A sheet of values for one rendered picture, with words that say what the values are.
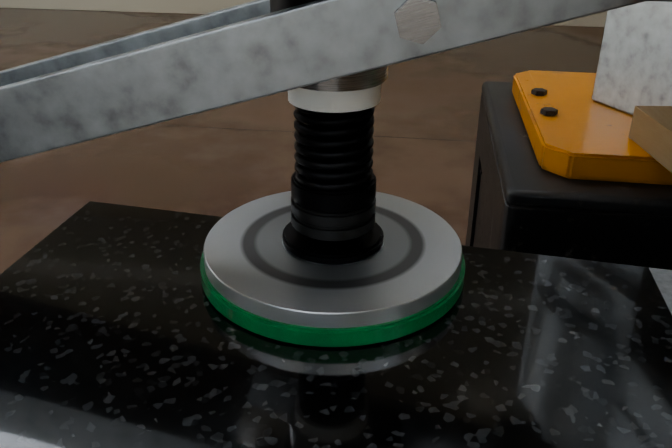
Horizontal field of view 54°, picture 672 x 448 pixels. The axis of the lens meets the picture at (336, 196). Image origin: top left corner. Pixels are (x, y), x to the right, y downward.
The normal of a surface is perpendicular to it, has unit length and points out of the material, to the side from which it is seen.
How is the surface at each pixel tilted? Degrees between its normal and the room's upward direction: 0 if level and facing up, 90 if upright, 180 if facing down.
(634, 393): 0
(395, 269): 0
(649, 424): 0
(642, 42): 90
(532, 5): 90
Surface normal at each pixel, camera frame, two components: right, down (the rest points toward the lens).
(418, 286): 0.01, -0.91
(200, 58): -0.07, 0.42
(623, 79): -0.93, 0.15
